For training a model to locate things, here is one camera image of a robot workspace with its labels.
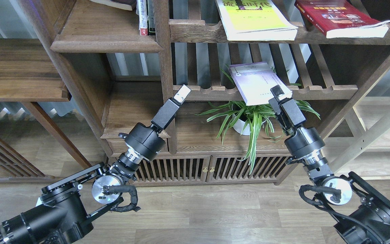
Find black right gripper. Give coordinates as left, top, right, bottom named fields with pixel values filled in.
left=269, top=85, right=326, bottom=165

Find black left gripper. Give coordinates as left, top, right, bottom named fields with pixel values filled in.
left=119, top=85, right=191, bottom=162

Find purple white book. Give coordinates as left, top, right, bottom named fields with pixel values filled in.
left=229, top=62, right=293, bottom=106

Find yellow green book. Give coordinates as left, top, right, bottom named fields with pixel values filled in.
left=216, top=0, right=298, bottom=41

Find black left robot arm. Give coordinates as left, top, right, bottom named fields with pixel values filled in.
left=0, top=85, right=191, bottom=244

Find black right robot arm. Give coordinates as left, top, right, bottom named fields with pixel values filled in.
left=269, top=85, right=390, bottom=244

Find green spider plant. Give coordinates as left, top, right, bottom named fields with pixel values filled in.
left=195, top=65, right=321, bottom=175

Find white plant pot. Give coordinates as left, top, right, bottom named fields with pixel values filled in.
left=231, top=104, right=268, bottom=137

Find dark wooden bookshelf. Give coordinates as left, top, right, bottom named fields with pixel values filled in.
left=16, top=0, right=390, bottom=190

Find dark upright book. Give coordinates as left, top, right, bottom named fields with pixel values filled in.
left=147, top=0, right=156, bottom=36

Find red white upright book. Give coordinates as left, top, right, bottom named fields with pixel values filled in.
left=137, top=0, right=149, bottom=37

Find white floor bar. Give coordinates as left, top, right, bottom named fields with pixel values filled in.
left=36, top=197, right=43, bottom=207

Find wooden slatted rack left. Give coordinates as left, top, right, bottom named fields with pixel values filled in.
left=0, top=139, right=60, bottom=183

